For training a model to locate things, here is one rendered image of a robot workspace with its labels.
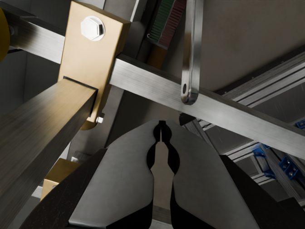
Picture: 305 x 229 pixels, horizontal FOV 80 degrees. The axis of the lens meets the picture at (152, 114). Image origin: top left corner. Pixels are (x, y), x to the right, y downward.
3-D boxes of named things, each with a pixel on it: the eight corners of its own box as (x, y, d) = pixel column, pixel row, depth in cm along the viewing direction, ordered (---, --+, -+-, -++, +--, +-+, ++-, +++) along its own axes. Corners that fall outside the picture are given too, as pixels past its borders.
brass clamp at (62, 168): (90, 166, 33) (79, 189, 29) (76, 210, 39) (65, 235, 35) (56, 155, 32) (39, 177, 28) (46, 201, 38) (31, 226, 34)
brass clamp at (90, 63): (136, 24, 21) (130, 26, 17) (105, 118, 27) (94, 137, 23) (84, 1, 20) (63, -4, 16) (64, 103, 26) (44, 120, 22)
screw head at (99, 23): (107, 21, 17) (104, 22, 16) (101, 44, 18) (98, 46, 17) (85, 11, 16) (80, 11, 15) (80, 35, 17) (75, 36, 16)
